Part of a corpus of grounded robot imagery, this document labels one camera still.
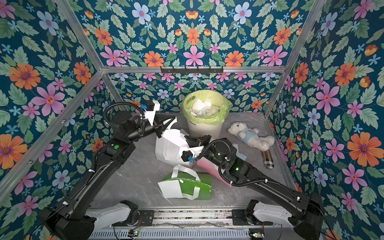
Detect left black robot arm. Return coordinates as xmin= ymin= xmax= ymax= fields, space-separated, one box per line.
xmin=39 ymin=101 xmax=177 ymax=240

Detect white ventilation grille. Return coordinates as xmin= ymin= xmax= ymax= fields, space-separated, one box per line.
xmin=89 ymin=228 xmax=251 ymax=240

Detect pink blue gradient paper bag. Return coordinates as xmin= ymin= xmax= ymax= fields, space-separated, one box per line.
xmin=197 ymin=139 xmax=247 ymax=187

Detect plaid patterned case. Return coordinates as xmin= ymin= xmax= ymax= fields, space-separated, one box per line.
xmin=262 ymin=150 xmax=275 ymax=170

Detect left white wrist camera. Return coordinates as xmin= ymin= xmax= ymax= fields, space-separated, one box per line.
xmin=141 ymin=100 xmax=160 ymax=126

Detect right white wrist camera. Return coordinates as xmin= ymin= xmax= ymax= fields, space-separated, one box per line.
xmin=181 ymin=151 xmax=195 ymax=163

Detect black wall hook rail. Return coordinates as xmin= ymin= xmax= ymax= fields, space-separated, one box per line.
xmin=160 ymin=67 xmax=224 ymax=74

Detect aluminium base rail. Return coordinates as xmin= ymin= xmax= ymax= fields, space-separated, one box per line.
xmin=68 ymin=206 xmax=319 ymax=229

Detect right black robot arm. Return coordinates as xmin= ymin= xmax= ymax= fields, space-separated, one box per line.
xmin=182 ymin=135 xmax=324 ymax=240

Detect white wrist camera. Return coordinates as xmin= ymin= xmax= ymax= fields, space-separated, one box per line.
xmin=141 ymin=100 xmax=160 ymax=126
xmin=181 ymin=151 xmax=195 ymax=163

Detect shredded paper scraps in bin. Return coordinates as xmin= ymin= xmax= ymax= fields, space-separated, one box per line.
xmin=189 ymin=99 xmax=220 ymax=118

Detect white plush teddy bear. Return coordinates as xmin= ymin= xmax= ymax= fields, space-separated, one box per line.
xmin=228 ymin=122 xmax=275 ymax=152

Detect green white paper bag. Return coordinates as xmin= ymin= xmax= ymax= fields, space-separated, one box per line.
xmin=158 ymin=165 xmax=212 ymax=201

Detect white ribbed trash bin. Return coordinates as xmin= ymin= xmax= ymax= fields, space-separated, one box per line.
xmin=187 ymin=120 xmax=223 ymax=140

